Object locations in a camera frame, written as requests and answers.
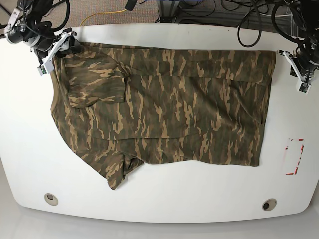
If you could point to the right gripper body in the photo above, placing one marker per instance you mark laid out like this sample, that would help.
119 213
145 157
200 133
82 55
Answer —
26 25

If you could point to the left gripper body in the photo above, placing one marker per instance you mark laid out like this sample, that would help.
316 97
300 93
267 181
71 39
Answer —
305 59

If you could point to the camouflage T-shirt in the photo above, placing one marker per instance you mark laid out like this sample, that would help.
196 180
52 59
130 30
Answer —
118 107

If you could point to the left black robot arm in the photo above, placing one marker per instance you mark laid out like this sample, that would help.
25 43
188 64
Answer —
305 15

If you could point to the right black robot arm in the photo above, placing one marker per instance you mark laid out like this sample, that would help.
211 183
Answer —
41 3

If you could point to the red tape rectangle marking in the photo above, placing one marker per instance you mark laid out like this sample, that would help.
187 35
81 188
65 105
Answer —
292 155

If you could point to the right table grommet hole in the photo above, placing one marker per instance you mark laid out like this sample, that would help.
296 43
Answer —
269 204

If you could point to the table grommet hole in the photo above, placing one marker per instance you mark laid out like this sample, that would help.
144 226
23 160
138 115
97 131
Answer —
51 199
269 204

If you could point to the left table grommet hole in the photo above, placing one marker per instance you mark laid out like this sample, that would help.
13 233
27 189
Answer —
51 199

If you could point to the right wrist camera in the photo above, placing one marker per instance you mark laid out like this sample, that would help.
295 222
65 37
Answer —
45 68

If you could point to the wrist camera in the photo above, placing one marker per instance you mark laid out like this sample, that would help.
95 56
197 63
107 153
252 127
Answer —
303 87
45 68

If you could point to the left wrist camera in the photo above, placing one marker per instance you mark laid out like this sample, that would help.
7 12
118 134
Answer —
303 87

